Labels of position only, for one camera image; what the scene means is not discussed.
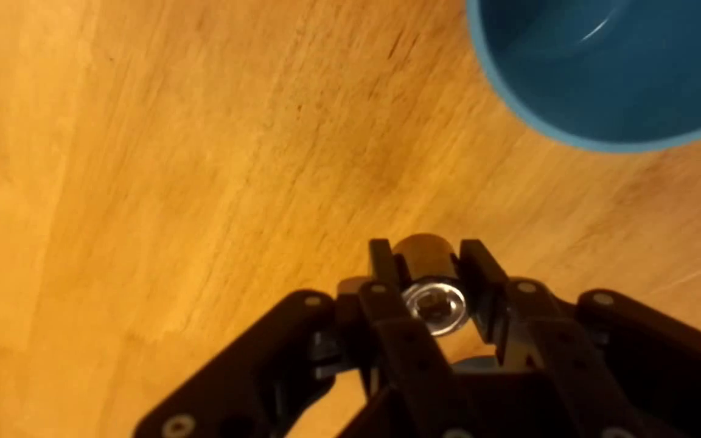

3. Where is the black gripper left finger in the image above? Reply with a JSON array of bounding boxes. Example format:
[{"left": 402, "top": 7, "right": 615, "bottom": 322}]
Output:
[{"left": 130, "top": 239, "right": 481, "bottom": 438}]

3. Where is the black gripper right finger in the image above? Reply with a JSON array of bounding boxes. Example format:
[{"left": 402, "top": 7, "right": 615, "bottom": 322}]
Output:
[{"left": 454, "top": 239, "right": 701, "bottom": 438}]

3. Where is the small silver metal cylinder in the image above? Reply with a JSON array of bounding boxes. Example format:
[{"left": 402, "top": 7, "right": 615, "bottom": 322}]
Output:
[{"left": 392, "top": 232, "right": 471, "bottom": 340}]

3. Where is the blue bowl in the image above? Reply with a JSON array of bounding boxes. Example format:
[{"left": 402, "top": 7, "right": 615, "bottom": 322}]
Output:
[{"left": 464, "top": 0, "right": 701, "bottom": 156}]

